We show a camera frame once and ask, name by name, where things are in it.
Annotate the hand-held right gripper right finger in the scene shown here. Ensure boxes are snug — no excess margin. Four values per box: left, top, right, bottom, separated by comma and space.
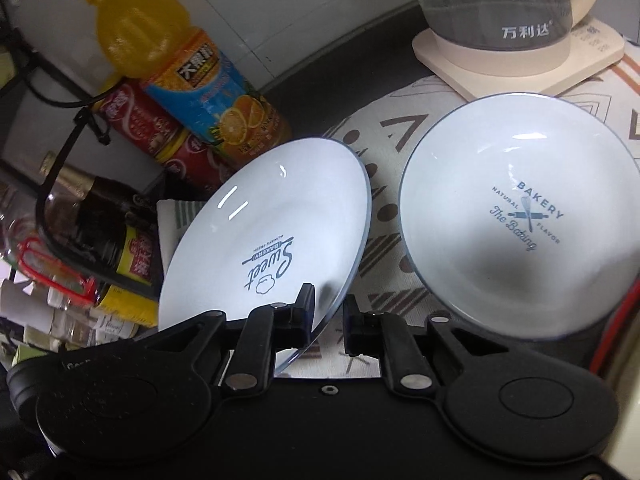
344, 296, 481, 395

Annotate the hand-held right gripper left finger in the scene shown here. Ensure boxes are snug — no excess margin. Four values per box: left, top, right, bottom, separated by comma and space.
165, 284, 316, 395

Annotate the white plate script blue print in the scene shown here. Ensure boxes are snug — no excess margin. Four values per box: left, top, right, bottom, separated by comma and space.
157, 137, 371, 376

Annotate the white plate crossed-tools blue print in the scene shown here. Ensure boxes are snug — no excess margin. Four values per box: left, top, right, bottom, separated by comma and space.
399, 94, 640, 343

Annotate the patterned fringed tablecloth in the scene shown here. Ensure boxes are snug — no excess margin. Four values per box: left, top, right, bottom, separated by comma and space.
280, 45, 640, 378

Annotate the red drink can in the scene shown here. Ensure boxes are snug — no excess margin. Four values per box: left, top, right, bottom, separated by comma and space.
92, 80, 187, 162
155, 130, 236, 202

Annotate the dark sauce bottle gold neck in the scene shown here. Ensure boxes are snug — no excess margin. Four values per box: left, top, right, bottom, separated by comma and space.
40, 152, 166, 287

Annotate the cream kettle base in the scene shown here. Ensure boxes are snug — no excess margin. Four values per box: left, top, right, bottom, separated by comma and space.
412, 17, 626, 103

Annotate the orange juice bottle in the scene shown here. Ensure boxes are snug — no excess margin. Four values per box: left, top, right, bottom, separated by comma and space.
82, 0, 293, 158

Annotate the oil bottle red handle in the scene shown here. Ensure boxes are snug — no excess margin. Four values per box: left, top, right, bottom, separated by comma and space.
0, 180, 161, 331

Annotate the black wire shelf rack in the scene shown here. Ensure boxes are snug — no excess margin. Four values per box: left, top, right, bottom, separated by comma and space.
0, 0, 117, 273

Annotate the glass kettle cream handle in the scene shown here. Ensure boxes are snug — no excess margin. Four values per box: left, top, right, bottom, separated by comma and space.
400, 0, 608, 56

